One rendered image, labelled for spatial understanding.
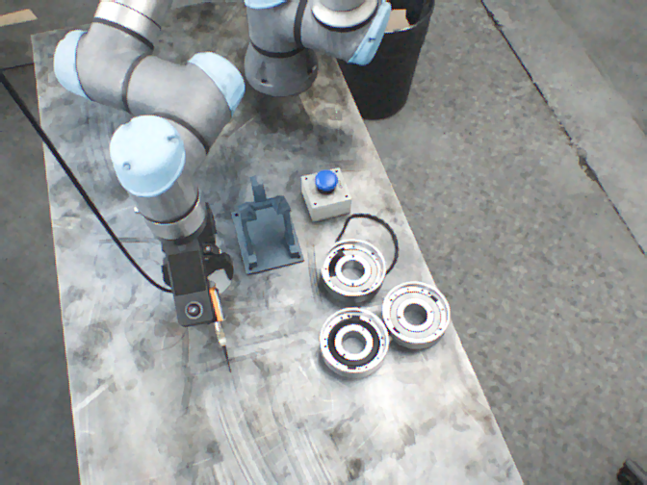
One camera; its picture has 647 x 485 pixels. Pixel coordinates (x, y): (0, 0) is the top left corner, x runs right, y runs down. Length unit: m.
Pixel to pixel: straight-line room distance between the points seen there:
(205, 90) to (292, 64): 0.56
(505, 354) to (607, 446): 0.35
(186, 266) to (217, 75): 0.24
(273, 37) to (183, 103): 0.53
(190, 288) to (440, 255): 1.33
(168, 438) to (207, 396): 0.08
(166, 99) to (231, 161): 0.49
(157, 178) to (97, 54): 0.19
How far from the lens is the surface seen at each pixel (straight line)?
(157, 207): 0.74
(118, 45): 0.82
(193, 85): 0.76
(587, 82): 2.69
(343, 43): 1.18
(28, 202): 2.34
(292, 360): 1.03
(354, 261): 1.08
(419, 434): 1.01
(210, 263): 0.89
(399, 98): 2.33
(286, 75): 1.31
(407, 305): 1.05
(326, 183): 1.10
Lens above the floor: 1.77
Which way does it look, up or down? 59 degrees down
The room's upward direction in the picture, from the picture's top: 1 degrees clockwise
